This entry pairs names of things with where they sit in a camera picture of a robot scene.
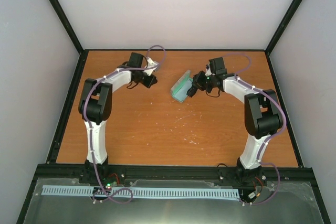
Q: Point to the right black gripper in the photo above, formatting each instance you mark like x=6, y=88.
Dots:
x=197, y=82

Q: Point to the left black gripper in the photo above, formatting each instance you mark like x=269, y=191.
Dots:
x=153, y=80

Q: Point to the grey glasses case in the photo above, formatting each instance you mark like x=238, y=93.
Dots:
x=183, y=79

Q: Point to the black sunglasses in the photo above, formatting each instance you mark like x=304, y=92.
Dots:
x=191, y=92

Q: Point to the light blue cleaning cloth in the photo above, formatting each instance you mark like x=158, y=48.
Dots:
x=181, y=94

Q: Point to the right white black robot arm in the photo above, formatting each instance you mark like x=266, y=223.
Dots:
x=263, y=116

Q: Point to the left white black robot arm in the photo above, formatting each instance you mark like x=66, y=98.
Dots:
x=95, y=105

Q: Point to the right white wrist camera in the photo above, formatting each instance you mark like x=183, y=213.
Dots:
x=209, y=70

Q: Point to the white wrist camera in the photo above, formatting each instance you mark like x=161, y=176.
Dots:
x=151, y=66
x=209, y=70

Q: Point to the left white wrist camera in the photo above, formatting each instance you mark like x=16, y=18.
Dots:
x=151, y=66

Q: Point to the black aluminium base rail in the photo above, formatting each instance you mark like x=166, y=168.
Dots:
x=127, y=174

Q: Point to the light blue cable duct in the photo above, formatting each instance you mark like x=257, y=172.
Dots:
x=143, y=192

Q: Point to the left black frame post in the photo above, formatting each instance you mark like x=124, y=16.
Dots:
x=67, y=25

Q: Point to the black frame post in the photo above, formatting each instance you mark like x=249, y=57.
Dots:
x=67, y=25
x=289, y=14

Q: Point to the right black frame post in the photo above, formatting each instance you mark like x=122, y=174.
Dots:
x=289, y=14

